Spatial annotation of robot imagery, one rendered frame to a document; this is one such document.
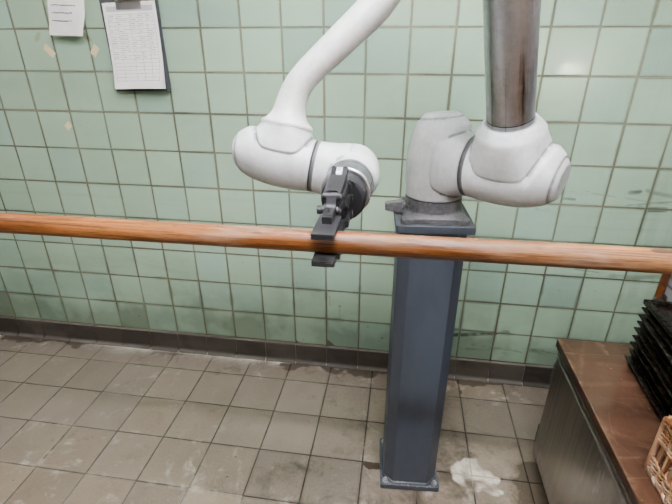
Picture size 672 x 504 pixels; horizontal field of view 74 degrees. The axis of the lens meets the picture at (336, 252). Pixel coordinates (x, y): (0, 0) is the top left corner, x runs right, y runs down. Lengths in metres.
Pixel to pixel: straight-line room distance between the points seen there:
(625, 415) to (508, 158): 0.73
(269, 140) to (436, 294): 0.67
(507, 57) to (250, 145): 0.51
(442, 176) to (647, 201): 1.07
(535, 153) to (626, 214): 1.02
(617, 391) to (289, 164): 1.07
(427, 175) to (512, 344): 1.21
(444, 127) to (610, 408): 0.83
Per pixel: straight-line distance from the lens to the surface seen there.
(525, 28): 0.97
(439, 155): 1.14
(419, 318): 1.33
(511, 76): 0.99
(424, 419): 1.58
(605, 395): 1.44
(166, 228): 0.65
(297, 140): 0.86
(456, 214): 1.22
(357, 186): 0.74
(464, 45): 1.75
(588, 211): 1.98
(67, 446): 2.18
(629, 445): 1.33
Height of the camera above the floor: 1.43
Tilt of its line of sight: 25 degrees down
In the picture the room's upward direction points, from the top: straight up
